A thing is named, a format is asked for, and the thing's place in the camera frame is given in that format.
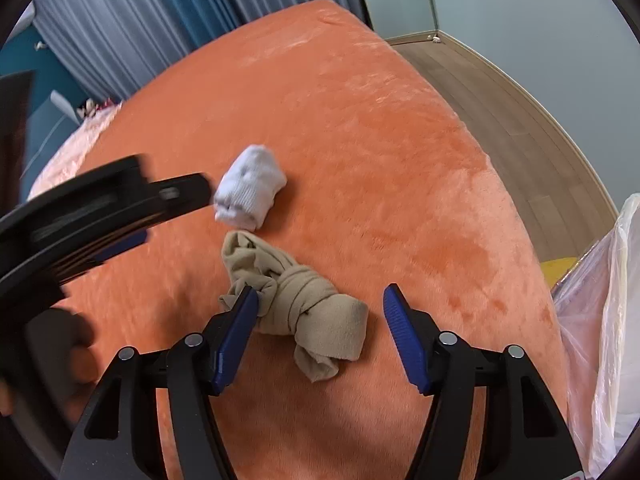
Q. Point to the dark brown board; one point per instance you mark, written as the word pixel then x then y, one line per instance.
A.
pixel 15 140

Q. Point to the small doll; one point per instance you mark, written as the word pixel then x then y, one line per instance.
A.
pixel 92 106

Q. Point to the beige stockings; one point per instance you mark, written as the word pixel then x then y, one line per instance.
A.
pixel 310 305

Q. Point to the orange plush blanket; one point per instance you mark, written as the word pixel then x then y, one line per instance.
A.
pixel 375 160

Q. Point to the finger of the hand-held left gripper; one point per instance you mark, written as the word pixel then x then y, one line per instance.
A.
pixel 182 192
pixel 122 245

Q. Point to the teal curtain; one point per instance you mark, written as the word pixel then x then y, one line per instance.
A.
pixel 195 5

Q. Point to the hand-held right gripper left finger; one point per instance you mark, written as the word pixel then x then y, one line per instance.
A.
pixel 235 345

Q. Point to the white sock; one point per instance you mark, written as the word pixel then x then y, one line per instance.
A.
pixel 250 185

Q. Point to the grey curtain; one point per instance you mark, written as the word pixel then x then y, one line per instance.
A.
pixel 100 25

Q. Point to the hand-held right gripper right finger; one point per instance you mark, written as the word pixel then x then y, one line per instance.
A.
pixel 405 340

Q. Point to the beige skirting board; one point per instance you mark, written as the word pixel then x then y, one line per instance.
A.
pixel 550 110

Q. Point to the person's left hand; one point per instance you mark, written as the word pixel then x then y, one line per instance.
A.
pixel 80 360

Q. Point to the pink bedding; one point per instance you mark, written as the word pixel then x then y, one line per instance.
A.
pixel 75 150

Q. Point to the pale blue cabinet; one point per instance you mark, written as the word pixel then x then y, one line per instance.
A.
pixel 47 130

